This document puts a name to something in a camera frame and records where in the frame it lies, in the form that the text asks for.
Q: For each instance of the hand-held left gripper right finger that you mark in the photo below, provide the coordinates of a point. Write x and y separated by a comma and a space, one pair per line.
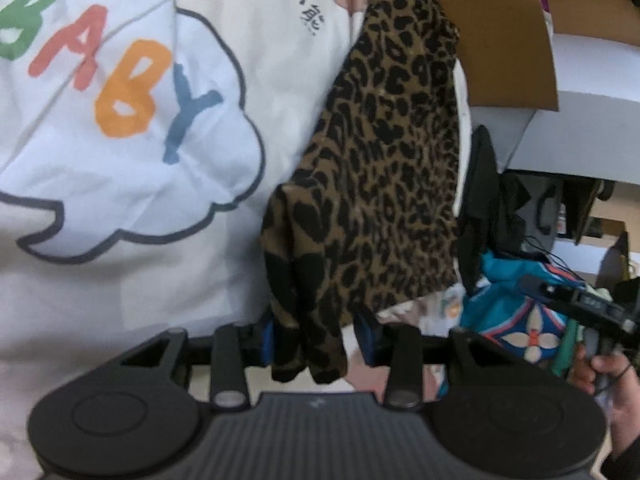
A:
367, 349

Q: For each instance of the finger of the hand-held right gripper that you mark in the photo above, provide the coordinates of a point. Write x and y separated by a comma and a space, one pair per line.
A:
531, 287

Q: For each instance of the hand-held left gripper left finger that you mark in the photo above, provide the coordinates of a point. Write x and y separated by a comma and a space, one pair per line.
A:
268, 345

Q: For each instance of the leopard print shorts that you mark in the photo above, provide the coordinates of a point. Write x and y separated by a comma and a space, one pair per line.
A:
385, 185

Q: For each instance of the person's right hand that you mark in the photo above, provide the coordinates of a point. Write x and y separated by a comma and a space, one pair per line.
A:
617, 400

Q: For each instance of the teal printed garment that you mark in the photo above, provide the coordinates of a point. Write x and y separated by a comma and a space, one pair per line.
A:
500, 305

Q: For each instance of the black bag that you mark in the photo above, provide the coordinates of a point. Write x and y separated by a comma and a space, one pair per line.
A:
542, 210

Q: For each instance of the black clothing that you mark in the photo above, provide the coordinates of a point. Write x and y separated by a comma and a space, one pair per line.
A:
482, 200

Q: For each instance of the white printed bedsheet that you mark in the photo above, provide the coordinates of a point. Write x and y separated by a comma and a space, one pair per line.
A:
150, 285

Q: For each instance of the white shelf board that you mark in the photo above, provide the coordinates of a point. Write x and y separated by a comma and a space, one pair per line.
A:
575, 125

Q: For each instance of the cardboard box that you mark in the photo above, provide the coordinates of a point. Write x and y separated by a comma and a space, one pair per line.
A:
500, 50
585, 5

